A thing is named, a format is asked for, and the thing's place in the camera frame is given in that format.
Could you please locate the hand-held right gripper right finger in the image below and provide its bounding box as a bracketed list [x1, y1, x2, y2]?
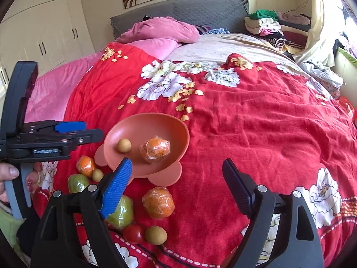
[220, 158, 324, 268]

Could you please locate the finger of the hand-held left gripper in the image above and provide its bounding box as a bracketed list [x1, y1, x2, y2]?
[36, 128, 104, 147]
[26, 120, 87, 134]

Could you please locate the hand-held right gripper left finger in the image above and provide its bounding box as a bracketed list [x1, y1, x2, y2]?
[30, 157, 134, 268]

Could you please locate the green fruit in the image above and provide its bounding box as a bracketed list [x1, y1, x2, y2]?
[68, 174, 90, 194]
[105, 195, 134, 230]

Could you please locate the plastic orange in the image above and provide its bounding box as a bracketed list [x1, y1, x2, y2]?
[142, 187, 176, 220]
[76, 156, 97, 178]
[139, 136, 170, 164]

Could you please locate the pink plastic bowl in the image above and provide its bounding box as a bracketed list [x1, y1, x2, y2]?
[94, 113, 190, 187]

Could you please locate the person's left forearm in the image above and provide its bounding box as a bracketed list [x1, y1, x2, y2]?
[0, 201, 30, 259]

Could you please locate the person's left hand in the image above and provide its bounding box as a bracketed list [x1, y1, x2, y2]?
[0, 162, 43, 203]

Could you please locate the pink bedsheet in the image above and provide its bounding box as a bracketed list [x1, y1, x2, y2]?
[25, 51, 106, 124]

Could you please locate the red tomato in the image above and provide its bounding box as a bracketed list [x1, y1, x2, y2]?
[123, 224, 146, 244]

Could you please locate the large tan longan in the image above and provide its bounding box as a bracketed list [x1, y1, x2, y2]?
[145, 226, 168, 245]

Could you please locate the red floral blanket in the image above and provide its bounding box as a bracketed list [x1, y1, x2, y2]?
[32, 40, 357, 268]

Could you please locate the cream wardrobe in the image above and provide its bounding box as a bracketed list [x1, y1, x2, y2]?
[0, 0, 96, 90]

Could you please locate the pink pillow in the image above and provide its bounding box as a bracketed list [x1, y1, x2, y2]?
[128, 38, 182, 62]
[116, 17, 201, 44]

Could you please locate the red plastic bag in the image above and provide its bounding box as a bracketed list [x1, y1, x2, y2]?
[339, 96, 357, 124]

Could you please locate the white crumpled clothing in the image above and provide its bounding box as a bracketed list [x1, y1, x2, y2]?
[300, 60, 344, 90]

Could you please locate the beige blanket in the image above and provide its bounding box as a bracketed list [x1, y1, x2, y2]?
[164, 33, 313, 71]

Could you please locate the patterned pillow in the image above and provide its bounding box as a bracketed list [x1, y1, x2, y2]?
[195, 25, 230, 36]

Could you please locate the pile of folded clothes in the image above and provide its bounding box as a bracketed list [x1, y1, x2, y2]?
[244, 10, 311, 55]

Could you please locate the grey padded headboard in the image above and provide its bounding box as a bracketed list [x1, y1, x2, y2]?
[110, 0, 249, 40]

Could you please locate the green knitted garment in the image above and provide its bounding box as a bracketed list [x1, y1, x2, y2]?
[249, 10, 279, 22]

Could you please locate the cream curtain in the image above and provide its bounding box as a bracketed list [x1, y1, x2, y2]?
[293, 0, 344, 65]

